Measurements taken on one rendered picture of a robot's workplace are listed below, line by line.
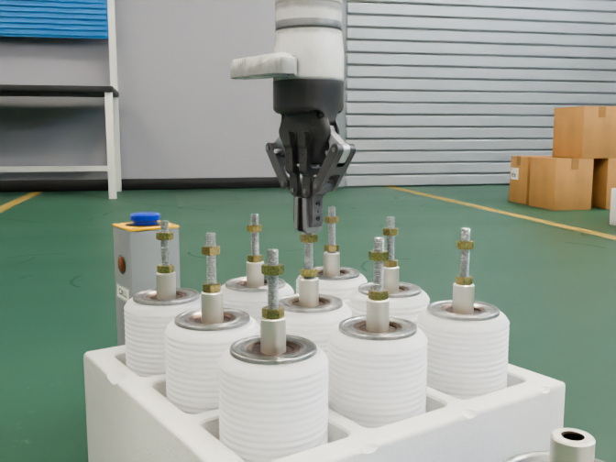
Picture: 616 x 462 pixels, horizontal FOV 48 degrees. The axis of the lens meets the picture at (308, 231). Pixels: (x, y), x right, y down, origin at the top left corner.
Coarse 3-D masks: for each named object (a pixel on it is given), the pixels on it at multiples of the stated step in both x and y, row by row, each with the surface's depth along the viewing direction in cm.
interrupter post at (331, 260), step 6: (324, 252) 92; (336, 252) 92; (324, 258) 91; (330, 258) 91; (336, 258) 91; (324, 264) 91; (330, 264) 91; (336, 264) 91; (324, 270) 91; (330, 270) 91; (336, 270) 91
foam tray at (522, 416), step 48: (96, 384) 78; (144, 384) 71; (528, 384) 71; (96, 432) 79; (144, 432) 66; (192, 432) 60; (336, 432) 61; (384, 432) 60; (432, 432) 61; (480, 432) 65; (528, 432) 69
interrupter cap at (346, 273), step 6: (318, 270) 93; (342, 270) 93; (348, 270) 93; (354, 270) 93; (318, 276) 89; (324, 276) 89; (330, 276) 89; (336, 276) 89; (342, 276) 89; (348, 276) 89; (354, 276) 90
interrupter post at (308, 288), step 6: (300, 282) 75; (306, 282) 74; (312, 282) 74; (318, 282) 75; (300, 288) 75; (306, 288) 74; (312, 288) 74; (318, 288) 75; (300, 294) 75; (306, 294) 75; (312, 294) 75; (318, 294) 75; (300, 300) 75; (306, 300) 75; (312, 300) 75; (318, 300) 76; (306, 306) 75; (312, 306) 75
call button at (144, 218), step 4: (144, 212) 96; (148, 212) 95; (152, 212) 96; (132, 216) 93; (136, 216) 92; (140, 216) 92; (144, 216) 92; (148, 216) 93; (152, 216) 93; (156, 216) 93; (132, 220) 93; (136, 220) 93; (140, 220) 92; (144, 220) 92; (148, 220) 93; (152, 220) 93; (156, 220) 94; (136, 224) 93; (140, 224) 93; (144, 224) 93; (148, 224) 93; (152, 224) 93; (156, 224) 94
